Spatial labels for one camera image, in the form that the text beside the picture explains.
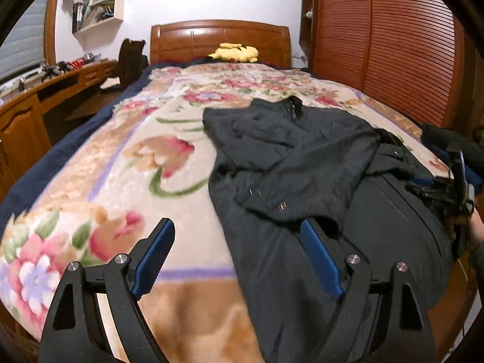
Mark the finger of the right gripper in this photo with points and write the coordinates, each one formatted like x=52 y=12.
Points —
x=432 y=198
x=431 y=183

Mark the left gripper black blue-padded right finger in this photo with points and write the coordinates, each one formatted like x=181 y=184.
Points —
x=400 y=331

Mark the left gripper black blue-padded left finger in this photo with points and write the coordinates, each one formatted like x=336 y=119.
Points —
x=74 y=330

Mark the dark grey large jacket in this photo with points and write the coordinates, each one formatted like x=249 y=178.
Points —
x=281 y=163

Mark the person's hand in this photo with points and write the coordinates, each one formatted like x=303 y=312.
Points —
x=473 y=223

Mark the folded navy garment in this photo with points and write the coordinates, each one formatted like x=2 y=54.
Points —
x=473 y=161

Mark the folded black garment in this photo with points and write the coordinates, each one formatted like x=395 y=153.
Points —
x=442 y=138

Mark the louvred wooden wardrobe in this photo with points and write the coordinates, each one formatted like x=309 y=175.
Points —
x=413 y=56

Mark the floral fleece blanket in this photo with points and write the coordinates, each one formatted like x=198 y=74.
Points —
x=152 y=160

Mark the wooden desk cabinet unit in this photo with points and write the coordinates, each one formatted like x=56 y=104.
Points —
x=24 y=138

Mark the yellow plush toy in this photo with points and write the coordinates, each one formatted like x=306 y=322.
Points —
x=235 y=53

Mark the wooden bed headboard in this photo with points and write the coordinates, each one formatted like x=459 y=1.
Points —
x=189 y=40

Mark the dark brown chair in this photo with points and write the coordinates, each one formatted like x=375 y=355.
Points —
x=128 y=68

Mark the grey window blind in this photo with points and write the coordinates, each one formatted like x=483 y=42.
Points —
x=24 y=46

